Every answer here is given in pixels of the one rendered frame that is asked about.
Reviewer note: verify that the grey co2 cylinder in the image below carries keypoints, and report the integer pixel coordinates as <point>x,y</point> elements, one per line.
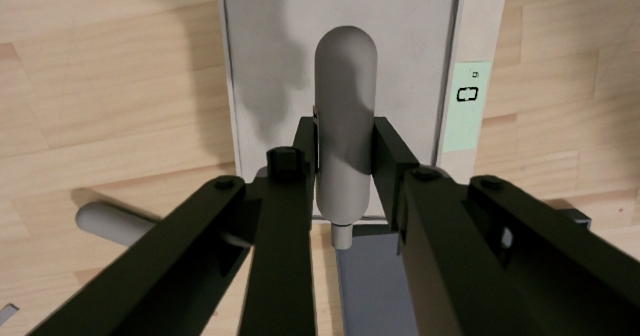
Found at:
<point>109,223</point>

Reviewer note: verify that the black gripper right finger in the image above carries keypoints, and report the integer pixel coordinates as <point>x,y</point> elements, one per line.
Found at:
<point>574,282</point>

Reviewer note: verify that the white digital scale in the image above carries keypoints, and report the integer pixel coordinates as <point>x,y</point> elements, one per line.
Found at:
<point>269,48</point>

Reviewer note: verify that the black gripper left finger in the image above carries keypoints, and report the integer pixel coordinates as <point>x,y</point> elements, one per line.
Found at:
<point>171,281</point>

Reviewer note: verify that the grey metal gas cylinder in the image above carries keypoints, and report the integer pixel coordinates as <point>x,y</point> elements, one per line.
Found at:
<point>345,75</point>

